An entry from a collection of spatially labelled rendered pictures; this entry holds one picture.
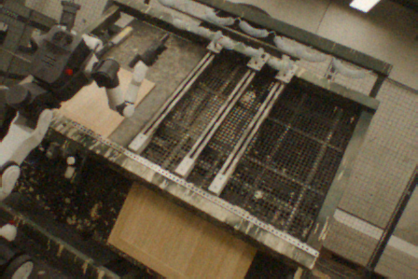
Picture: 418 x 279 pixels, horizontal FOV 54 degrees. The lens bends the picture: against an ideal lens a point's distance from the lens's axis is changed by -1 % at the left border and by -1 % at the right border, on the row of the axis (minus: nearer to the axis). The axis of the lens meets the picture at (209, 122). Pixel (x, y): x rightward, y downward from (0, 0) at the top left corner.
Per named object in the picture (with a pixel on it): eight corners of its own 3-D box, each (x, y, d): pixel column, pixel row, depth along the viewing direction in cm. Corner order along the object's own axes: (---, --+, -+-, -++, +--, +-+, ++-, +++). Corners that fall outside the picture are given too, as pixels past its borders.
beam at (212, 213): (5, 109, 277) (-1, 99, 268) (18, 98, 283) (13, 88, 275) (307, 276, 220) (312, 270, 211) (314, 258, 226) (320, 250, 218)
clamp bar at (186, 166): (172, 175, 246) (171, 154, 227) (256, 60, 312) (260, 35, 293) (186, 183, 243) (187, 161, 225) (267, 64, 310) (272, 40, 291)
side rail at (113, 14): (18, 98, 283) (13, 88, 275) (115, 15, 345) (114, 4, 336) (24, 102, 282) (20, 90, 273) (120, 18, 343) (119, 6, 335)
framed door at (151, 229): (108, 241, 273) (106, 241, 271) (141, 167, 269) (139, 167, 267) (227, 313, 250) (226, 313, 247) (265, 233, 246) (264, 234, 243)
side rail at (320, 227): (300, 250, 229) (305, 243, 220) (356, 119, 290) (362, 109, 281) (313, 258, 227) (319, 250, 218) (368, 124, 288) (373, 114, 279)
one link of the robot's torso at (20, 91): (18, 108, 197) (40, 79, 203) (-2, 97, 201) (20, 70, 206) (44, 130, 223) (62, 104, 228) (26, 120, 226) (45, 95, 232)
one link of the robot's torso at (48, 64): (58, 90, 202) (99, 35, 213) (7, 63, 211) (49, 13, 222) (79, 115, 229) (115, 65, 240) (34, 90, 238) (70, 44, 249)
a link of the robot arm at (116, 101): (120, 123, 240) (112, 91, 226) (107, 115, 247) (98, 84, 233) (135, 114, 246) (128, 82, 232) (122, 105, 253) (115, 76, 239)
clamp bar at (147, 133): (126, 151, 255) (122, 128, 236) (217, 44, 321) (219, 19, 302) (140, 159, 252) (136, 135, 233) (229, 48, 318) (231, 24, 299)
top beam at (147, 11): (114, 9, 340) (112, -1, 332) (121, 3, 346) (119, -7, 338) (371, 118, 283) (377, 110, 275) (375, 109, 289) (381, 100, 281)
